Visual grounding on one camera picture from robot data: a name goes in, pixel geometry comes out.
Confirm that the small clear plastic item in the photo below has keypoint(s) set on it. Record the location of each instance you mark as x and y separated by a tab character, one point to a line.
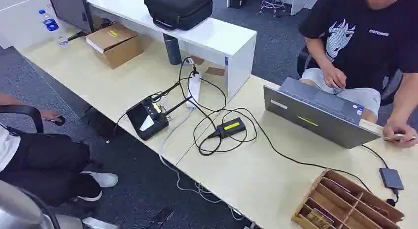
63	42

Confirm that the black floor outlet plate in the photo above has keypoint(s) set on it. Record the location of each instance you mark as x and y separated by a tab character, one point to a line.
163	215

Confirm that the wooden card box with dividers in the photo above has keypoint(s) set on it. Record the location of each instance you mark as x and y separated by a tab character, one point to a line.
369	201

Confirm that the white power strip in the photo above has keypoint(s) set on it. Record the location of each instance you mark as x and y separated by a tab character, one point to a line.
194	89

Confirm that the black carry case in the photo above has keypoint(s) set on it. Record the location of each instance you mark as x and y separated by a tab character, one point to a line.
179	10

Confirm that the chrome stool base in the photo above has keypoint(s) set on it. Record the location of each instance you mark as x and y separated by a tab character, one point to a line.
272	4

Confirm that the black chair armrest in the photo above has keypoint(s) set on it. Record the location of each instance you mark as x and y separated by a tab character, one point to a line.
23	109

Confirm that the small grey flat device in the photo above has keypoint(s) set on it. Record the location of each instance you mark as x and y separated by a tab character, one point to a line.
391	178

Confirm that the dark tumbler bottle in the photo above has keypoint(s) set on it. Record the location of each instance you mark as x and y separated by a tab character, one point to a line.
172	49

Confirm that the grey open laptop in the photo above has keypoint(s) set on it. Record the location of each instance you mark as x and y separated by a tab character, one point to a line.
320	120

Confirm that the black power adapter, yellow label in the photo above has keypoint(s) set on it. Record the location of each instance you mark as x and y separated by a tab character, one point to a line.
230	128

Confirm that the phone in person's hand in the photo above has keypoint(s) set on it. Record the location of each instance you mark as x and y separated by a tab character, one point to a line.
408	137

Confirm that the brown cardboard box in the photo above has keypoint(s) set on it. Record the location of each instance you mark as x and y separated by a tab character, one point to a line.
121	49

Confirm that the person in black shirt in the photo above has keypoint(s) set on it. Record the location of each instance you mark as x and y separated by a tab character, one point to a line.
359	51

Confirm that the small black round item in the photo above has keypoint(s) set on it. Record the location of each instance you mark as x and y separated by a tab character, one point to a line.
60	121

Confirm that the dark grey monitor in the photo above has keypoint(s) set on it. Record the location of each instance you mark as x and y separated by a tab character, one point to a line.
70	9

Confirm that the white desk shelf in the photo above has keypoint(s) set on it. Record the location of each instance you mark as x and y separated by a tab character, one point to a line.
215	36

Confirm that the card in wooden box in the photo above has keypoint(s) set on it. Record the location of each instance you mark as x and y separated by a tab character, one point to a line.
318	218

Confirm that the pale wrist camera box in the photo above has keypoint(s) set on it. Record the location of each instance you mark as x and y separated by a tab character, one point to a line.
94	224

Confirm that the person in black trousers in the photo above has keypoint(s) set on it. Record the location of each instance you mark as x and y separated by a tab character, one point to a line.
49	159

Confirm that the clear water bottle, blue label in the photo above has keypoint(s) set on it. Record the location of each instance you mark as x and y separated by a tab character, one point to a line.
50	23

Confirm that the black controller with antennas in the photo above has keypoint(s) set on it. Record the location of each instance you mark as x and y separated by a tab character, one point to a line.
147	121

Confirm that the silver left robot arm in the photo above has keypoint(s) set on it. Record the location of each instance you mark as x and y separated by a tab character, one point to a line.
16	208

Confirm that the white desk partition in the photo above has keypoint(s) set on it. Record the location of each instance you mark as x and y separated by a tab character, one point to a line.
19	22

